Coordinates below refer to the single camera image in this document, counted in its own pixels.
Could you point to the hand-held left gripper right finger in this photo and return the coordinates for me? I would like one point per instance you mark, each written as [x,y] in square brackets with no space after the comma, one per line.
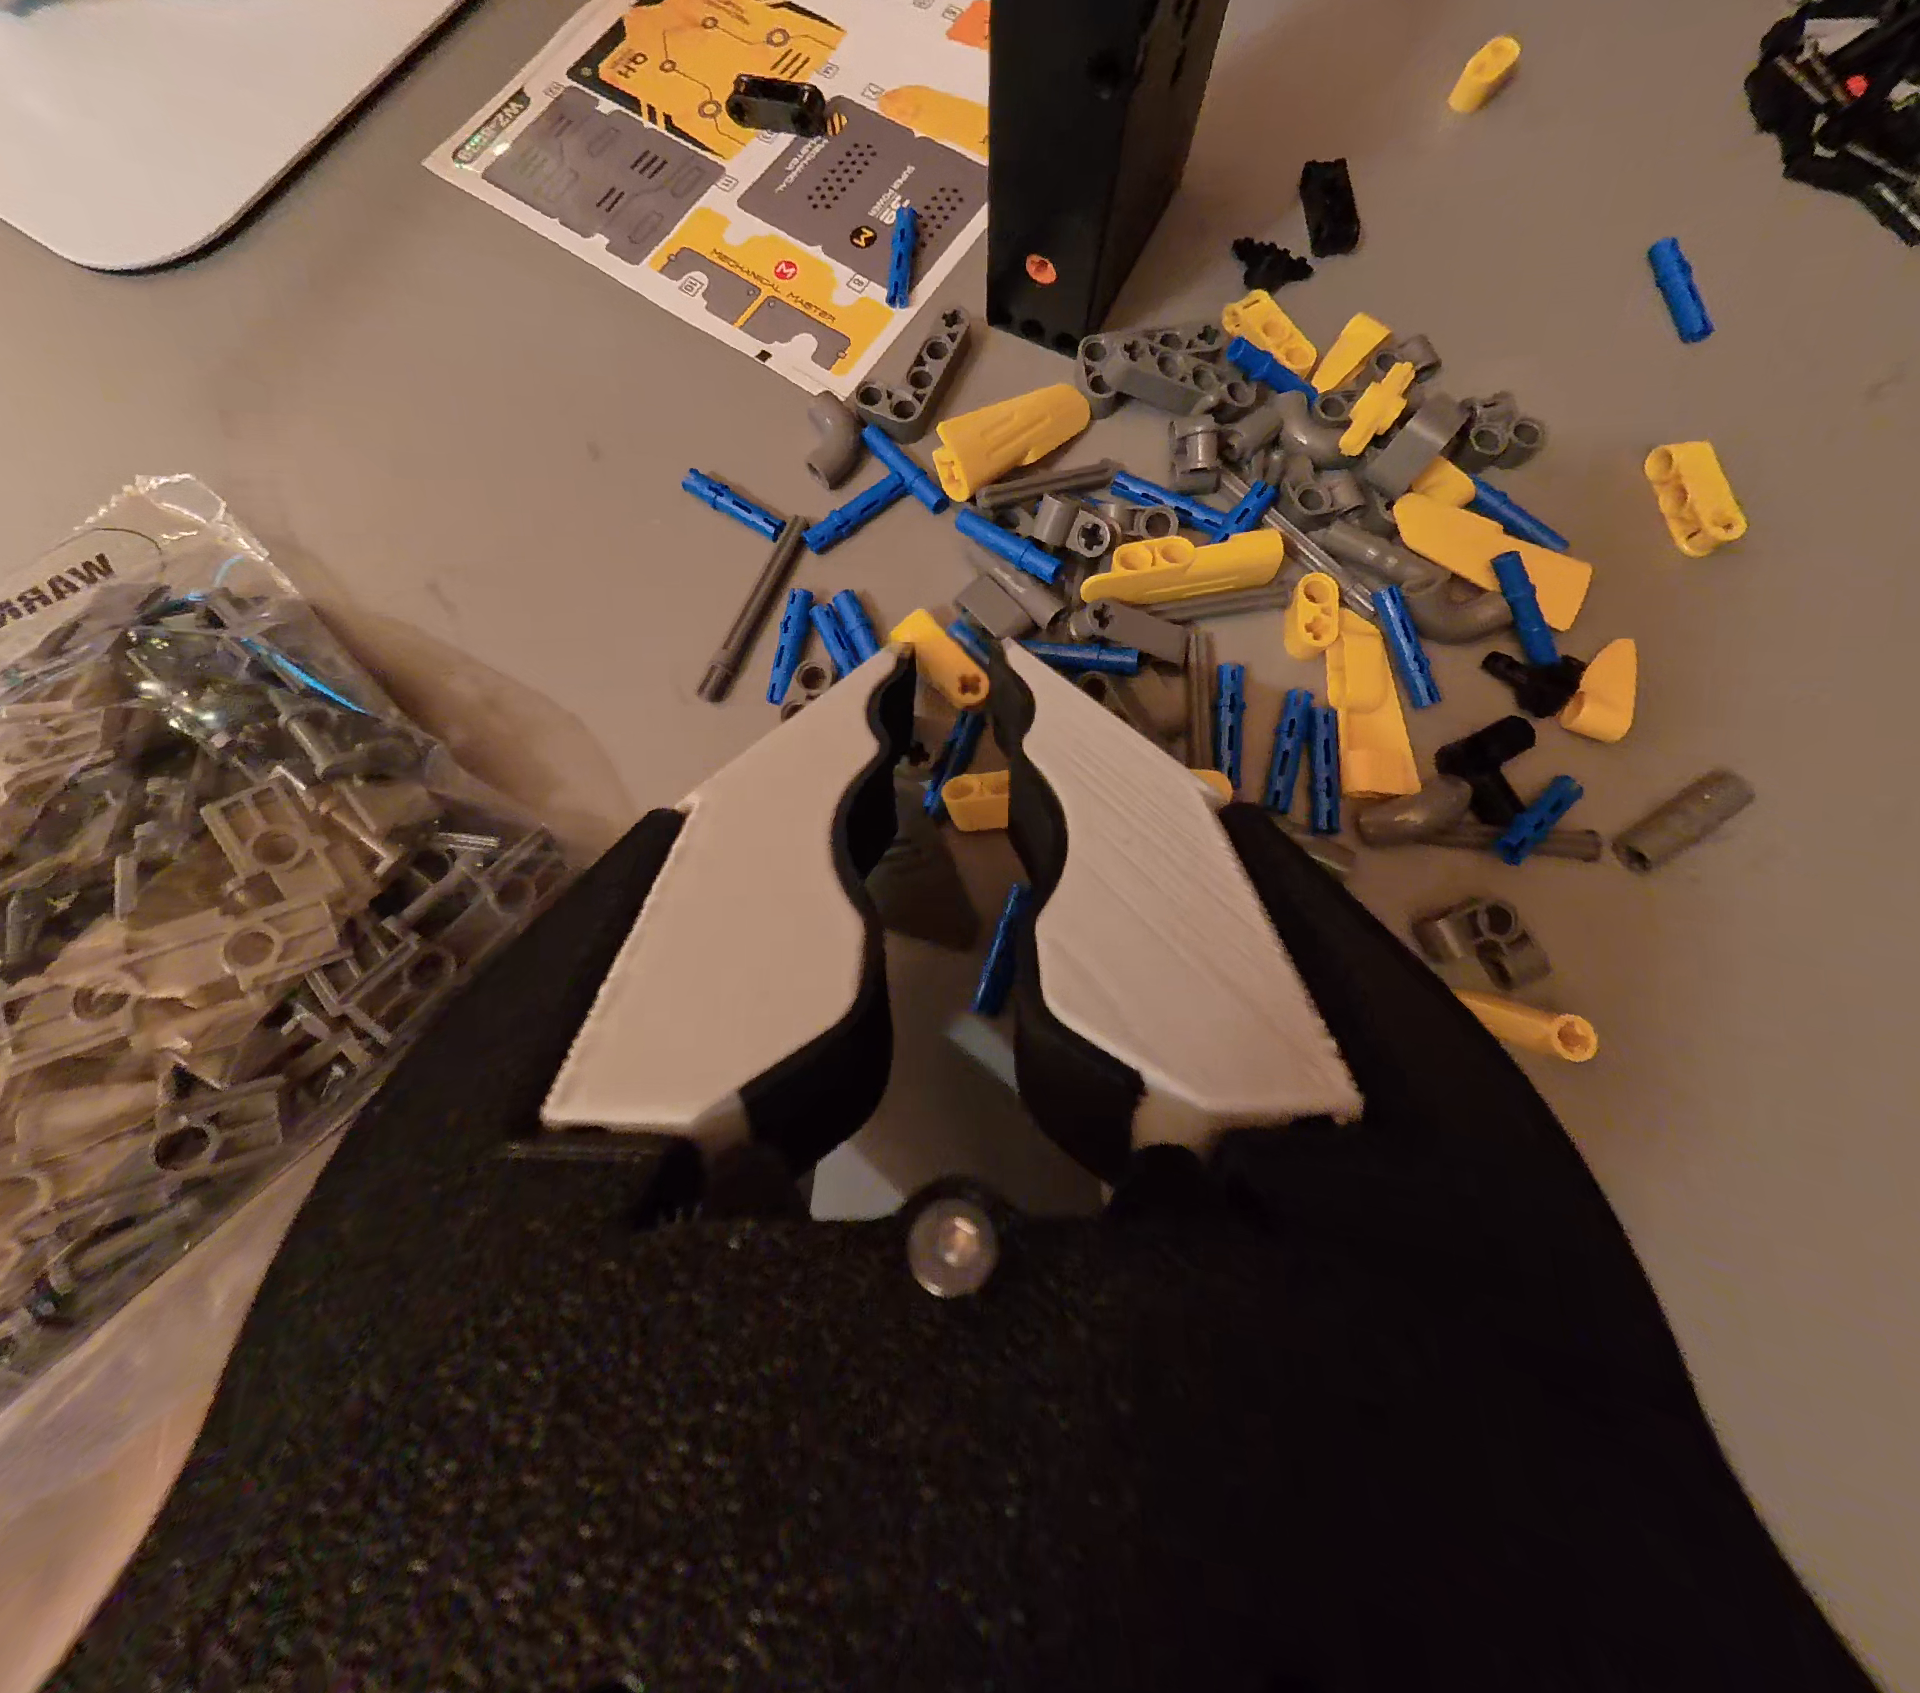
[1185,944]

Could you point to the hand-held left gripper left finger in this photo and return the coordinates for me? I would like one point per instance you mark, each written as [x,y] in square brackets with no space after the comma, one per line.
[721,944]

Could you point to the clear bag of grey pieces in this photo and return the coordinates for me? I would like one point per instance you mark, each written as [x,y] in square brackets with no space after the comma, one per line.
[225,944]

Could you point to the white plastic bag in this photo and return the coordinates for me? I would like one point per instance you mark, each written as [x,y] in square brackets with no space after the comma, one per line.
[91,1468]

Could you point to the black perforated block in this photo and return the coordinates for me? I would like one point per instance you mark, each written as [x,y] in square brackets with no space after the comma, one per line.
[1110,72]

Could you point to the pile of plastic building pieces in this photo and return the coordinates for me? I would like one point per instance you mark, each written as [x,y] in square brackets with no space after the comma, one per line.
[1171,553]

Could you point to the dark grey tube piece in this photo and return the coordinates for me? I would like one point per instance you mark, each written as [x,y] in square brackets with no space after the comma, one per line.
[1682,822]

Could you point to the blue pin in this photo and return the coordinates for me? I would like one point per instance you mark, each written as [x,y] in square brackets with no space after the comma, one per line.
[1681,289]
[903,256]

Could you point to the printed sticker sheet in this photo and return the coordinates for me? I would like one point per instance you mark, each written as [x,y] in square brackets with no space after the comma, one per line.
[675,149]

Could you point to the black connector piece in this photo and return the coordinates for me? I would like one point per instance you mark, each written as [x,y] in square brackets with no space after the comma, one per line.
[776,98]

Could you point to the yellow curved piece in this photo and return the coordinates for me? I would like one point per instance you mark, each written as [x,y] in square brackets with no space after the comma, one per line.
[1484,72]

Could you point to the white metal book stand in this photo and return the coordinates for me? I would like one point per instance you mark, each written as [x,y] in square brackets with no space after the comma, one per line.
[150,149]

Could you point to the pile of black red pins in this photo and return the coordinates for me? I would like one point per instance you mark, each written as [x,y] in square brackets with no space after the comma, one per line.
[1845,103]

